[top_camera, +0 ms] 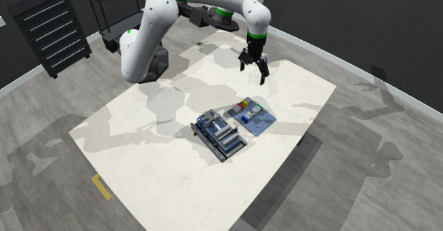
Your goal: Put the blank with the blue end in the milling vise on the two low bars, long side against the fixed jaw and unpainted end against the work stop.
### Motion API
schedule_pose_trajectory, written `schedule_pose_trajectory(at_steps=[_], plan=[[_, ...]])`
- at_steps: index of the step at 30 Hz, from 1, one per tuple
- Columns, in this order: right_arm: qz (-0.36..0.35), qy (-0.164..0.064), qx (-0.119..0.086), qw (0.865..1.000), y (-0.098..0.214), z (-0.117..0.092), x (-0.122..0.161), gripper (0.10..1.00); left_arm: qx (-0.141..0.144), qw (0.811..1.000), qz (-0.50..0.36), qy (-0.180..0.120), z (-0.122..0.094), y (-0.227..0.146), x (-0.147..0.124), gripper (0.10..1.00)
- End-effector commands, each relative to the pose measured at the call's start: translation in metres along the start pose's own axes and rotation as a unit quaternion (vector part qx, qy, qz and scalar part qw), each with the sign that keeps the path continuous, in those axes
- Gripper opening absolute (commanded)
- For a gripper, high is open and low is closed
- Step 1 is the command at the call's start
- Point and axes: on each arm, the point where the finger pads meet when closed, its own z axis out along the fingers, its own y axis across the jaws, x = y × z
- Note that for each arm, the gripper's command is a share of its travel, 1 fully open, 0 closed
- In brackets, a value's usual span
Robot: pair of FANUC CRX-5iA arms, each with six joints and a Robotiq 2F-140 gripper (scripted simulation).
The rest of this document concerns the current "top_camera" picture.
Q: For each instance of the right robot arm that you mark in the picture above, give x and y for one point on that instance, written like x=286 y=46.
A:
x=160 y=15

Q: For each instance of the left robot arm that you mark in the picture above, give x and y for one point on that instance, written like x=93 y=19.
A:
x=220 y=15

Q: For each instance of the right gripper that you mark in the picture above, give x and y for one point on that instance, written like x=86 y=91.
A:
x=262 y=64

